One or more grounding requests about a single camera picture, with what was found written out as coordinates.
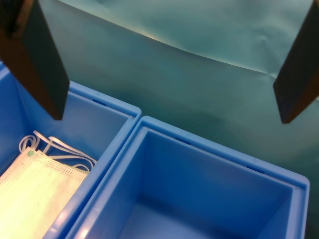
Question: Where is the stack of pale face masks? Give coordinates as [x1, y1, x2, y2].
[0, 130, 98, 239]

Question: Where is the blue plastic bin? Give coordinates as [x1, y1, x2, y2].
[0, 61, 142, 239]
[65, 116, 311, 239]

